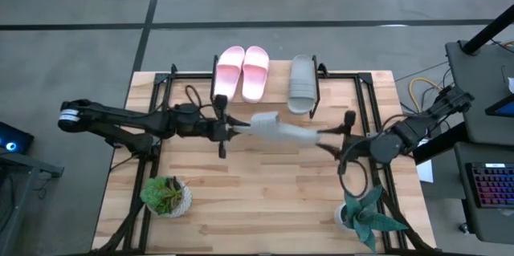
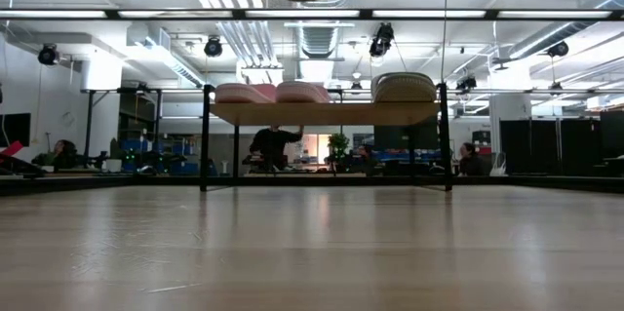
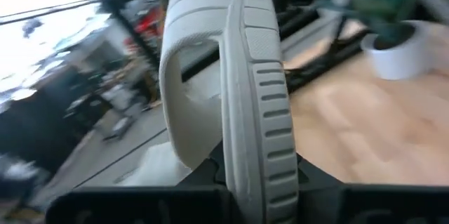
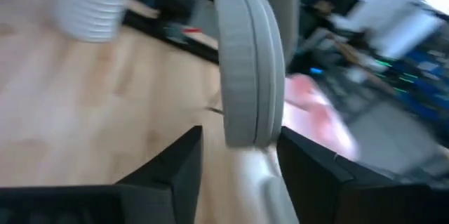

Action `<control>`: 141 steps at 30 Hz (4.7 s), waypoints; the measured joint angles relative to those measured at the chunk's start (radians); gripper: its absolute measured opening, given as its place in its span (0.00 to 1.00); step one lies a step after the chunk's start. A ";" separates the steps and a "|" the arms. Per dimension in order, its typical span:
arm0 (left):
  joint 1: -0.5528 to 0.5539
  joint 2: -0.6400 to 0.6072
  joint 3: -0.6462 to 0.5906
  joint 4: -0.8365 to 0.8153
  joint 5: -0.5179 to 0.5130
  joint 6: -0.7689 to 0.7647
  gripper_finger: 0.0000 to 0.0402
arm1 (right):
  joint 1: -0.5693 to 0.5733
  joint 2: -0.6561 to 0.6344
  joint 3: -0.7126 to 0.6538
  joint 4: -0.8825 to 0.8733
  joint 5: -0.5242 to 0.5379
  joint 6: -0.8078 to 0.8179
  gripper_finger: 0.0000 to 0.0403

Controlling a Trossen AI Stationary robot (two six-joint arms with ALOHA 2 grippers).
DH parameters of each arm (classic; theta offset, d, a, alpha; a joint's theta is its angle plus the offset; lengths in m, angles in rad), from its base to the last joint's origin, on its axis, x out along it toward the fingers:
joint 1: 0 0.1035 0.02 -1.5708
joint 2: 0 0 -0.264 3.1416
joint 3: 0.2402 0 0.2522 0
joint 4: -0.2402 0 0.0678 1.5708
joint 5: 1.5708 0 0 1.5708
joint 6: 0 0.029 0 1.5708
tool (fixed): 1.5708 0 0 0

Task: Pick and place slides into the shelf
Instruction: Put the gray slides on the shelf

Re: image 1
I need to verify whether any black metal pole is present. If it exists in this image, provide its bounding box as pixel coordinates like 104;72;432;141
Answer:
460;4;514;55
412;121;470;165

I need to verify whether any grey foam slide sandal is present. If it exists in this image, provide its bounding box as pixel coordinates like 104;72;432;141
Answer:
232;111;322;147
287;54;318;116

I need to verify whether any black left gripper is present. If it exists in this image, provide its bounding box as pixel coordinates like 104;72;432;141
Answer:
199;94;251;160

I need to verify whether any pink foam slide sandal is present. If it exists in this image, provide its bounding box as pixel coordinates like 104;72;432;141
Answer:
214;45;246;103
240;45;270;104

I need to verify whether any teal snake plant white pot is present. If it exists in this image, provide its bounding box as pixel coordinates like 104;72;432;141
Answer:
335;185;410;254

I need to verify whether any grey desk with monitor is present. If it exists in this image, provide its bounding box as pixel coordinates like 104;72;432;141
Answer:
444;39;514;147

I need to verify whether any black aluminium table frame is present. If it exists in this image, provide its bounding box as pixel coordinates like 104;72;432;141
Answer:
91;63;433;255

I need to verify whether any yellow cable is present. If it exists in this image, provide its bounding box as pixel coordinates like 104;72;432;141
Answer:
408;77;447;115

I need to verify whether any green plant in white pot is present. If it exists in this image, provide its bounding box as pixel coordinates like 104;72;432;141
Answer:
140;175;194;219

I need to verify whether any backlit computer keyboard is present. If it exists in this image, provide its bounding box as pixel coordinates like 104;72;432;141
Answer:
465;162;514;209

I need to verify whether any grey desk with keyboard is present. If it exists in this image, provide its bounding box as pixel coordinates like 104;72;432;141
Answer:
453;141;514;246

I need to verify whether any white paper sheet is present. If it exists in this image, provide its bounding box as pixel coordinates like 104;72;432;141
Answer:
416;158;435;184

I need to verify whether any monitor with blue screen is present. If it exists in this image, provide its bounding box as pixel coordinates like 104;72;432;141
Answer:
484;94;514;119

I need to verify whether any black computer with blue light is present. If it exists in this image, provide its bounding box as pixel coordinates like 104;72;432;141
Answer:
0;121;35;156

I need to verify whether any wooden shelf with black frame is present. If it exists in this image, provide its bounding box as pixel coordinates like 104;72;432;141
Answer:
210;54;322;120

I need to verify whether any grey metal side table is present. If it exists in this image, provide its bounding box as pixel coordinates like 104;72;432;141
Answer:
0;147;65;256

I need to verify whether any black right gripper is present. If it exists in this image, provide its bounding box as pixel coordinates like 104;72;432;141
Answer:
316;109;381;175

